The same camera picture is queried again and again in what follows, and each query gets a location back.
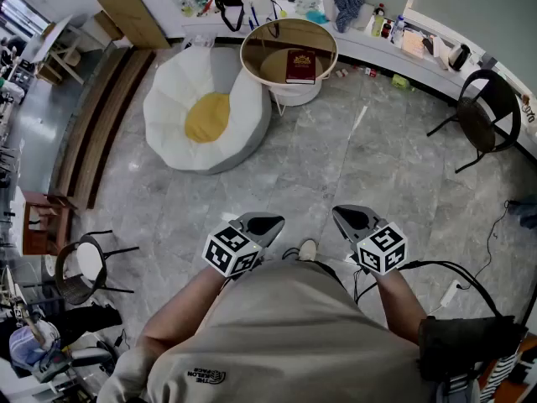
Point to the teal cloth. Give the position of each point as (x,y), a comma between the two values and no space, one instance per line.
(316,16)

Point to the egg-shaped white yellow beanbag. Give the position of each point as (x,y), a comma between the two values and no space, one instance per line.
(180,111)

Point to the blue grey device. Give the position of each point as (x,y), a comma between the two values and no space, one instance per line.
(524,212)

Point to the dark bottle with red cap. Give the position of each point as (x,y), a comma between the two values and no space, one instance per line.
(386,29)

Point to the black chair with white seat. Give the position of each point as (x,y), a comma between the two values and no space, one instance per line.
(88,258)

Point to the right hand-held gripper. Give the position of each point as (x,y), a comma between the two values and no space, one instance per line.
(384,248)

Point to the blue checked cloth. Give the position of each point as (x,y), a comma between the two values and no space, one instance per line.
(346,4)

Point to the white curved counter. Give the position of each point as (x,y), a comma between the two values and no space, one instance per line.
(361,42)

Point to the small red and white box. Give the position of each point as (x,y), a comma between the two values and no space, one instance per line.
(370,71)
(342,73)

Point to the person's right forearm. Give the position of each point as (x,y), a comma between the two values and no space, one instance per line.
(400,305)

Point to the white power strip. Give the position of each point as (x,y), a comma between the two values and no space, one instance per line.
(451,292)

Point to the clear water bottle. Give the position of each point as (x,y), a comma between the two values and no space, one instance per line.
(397,28)

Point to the black wicker chair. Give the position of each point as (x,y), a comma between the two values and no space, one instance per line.
(476,118)

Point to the brown wooden stool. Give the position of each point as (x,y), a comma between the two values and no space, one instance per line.
(42,233)

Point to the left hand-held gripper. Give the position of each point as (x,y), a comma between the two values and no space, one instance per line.
(228,252)

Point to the dark red hardcover book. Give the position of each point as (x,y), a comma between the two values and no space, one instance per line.
(300,66)

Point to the person's beige shirt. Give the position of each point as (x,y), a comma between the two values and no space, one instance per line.
(285,330)

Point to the brown cardboard board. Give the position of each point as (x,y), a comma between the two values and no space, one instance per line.
(130,15)

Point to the white side table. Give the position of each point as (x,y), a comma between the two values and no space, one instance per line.
(54,36)

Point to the white plastic bag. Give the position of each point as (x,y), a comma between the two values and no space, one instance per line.
(307,4)

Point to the green packet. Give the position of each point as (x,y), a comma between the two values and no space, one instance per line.
(400,81)

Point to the pale pink notepad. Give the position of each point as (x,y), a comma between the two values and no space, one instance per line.
(413,44)

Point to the person's white shoe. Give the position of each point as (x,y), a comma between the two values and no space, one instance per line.
(308,250)

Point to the long wooden step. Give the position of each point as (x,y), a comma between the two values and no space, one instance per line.
(96,124)

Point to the round glass-top side table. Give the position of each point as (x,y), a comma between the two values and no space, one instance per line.
(268,42)

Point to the person's left forearm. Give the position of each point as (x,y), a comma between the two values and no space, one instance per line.
(184,305)

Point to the green bottle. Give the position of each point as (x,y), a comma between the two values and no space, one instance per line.
(377,24)

